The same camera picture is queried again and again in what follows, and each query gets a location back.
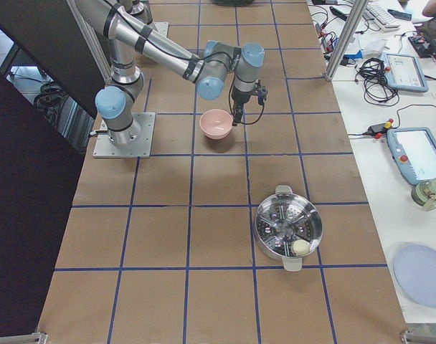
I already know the white keyboard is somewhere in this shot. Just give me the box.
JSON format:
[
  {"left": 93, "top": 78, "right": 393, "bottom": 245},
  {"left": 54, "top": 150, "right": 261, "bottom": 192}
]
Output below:
[{"left": 363, "top": 1, "right": 400, "bottom": 31}]

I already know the aluminium frame post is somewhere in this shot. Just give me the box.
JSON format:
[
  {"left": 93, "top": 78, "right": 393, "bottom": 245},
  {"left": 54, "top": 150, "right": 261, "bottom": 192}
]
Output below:
[{"left": 324, "top": 0, "right": 369, "bottom": 82}]

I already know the black power adapter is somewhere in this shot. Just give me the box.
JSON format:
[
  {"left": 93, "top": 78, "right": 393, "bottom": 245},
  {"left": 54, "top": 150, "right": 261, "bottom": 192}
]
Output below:
[{"left": 366, "top": 123, "right": 387, "bottom": 136}]

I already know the coiled black cable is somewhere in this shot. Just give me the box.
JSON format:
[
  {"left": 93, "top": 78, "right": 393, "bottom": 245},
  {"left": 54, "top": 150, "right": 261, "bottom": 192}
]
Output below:
[{"left": 355, "top": 57, "right": 399, "bottom": 106}]

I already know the teach pendant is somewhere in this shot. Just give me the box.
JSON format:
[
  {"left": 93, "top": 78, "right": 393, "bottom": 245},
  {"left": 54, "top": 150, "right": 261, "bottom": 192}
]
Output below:
[
  {"left": 387, "top": 127, "right": 436, "bottom": 186},
  {"left": 380, "top": 52, "right": 429, "bottom": 92}
]

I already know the stainless steel steamer pot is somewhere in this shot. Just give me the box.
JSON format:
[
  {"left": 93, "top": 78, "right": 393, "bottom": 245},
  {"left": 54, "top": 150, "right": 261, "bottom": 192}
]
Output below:
[{"left": 253, "top": 184, "right": 323, "bottom": 272}]

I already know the pink bowl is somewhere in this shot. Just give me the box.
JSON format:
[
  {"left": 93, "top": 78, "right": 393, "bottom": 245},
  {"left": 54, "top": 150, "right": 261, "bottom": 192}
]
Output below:
[{"left": 199, "top": 109, "right": 233, "bottom": 140}]

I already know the light blue plate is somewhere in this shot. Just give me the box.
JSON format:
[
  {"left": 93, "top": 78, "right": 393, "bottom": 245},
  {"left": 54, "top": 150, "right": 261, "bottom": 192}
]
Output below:
[{"left": 393, "top": 244, "right": 436, "bottom": 308}]

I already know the glass jar with lid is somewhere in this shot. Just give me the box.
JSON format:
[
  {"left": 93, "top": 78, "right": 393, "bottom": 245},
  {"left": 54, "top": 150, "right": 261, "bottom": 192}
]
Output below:
[{"left": 411, "top": 178, "right": 436, "bottom": 211}]

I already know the far teach pendant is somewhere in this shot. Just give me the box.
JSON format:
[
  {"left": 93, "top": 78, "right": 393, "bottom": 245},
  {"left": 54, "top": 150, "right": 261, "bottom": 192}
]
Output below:
[{"left": 380, "top": 52, "right": 429, "bottom": 92}]

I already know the near teach pendant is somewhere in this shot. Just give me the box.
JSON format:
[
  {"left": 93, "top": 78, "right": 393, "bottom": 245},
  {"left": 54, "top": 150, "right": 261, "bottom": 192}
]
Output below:
[{"left": 387, "top": 127, "right": 436, "bottom": 186}]

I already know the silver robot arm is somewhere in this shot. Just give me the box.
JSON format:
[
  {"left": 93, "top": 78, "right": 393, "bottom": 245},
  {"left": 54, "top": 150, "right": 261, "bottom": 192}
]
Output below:
[
  {"left": 117, "top": 0, "right": 153, "bottom": 25},
  {"left": 75, "top": 1, "right": 267, "bottom": 148}
]

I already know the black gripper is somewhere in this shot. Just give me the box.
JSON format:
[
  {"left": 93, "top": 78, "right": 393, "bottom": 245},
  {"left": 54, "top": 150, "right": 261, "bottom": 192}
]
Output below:
[{"left": 231, "top": 80, "right": 268, "bottom": 126}]

